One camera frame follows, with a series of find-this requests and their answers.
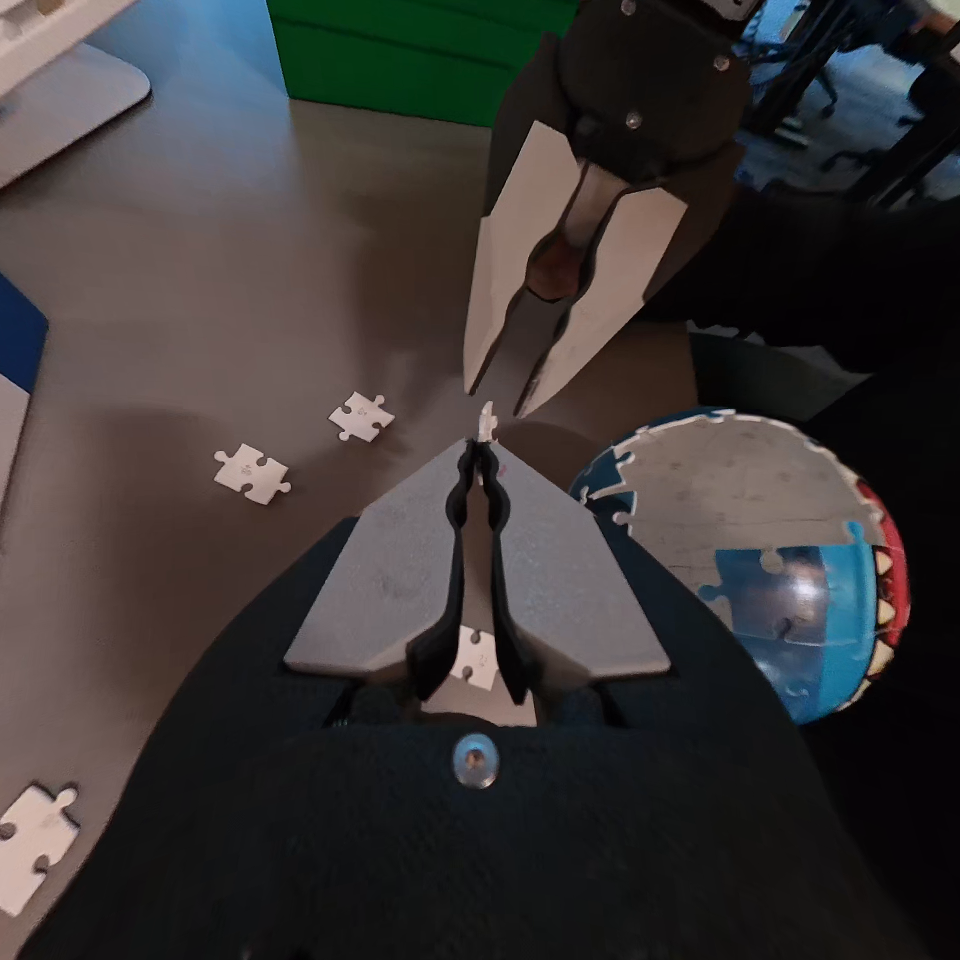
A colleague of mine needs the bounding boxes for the black desk frame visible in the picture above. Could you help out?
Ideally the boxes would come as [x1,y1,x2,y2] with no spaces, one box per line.
[738,0,960,215]

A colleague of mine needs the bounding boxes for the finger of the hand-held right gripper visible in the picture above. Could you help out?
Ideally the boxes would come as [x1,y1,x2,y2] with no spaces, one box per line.
[512,184,691,420]
[462,118,585,398]

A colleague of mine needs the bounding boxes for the blue puzzle ball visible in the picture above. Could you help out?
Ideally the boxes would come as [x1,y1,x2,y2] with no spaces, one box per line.
[568,406,913,726]

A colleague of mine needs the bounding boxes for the person's right forearm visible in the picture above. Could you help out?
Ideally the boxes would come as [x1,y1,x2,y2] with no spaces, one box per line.
[652,187,960,376]

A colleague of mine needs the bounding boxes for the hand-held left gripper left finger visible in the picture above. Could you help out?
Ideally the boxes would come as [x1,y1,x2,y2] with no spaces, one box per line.
[283,439,480,705]

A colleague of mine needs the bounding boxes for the green storage box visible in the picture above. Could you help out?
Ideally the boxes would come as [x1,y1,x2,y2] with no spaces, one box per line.
[265,0,580,129]

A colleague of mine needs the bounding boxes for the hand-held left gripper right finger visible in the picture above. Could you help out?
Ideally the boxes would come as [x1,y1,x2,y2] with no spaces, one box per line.
[478,441,672,706]

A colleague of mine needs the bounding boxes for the printed puzzle box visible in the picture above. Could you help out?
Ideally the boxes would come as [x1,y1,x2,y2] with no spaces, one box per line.
[0,272,51,519]

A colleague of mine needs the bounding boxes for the grey monitor stand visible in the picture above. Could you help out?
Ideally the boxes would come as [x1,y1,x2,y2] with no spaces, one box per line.
[0,0,153,190]

